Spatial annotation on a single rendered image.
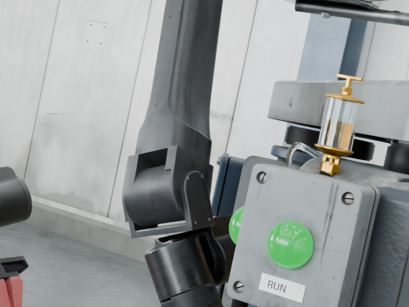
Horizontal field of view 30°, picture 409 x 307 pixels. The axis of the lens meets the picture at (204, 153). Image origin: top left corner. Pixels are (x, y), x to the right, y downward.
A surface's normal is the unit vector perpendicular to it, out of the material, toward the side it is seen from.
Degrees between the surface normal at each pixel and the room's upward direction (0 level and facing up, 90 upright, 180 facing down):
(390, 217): 90
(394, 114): 90
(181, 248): 68
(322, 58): 90
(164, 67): 74
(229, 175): 90
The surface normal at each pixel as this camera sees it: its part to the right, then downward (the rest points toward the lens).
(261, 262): -0.45, -0.04
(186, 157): 0.78, -0.16
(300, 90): -0.96, -0.19
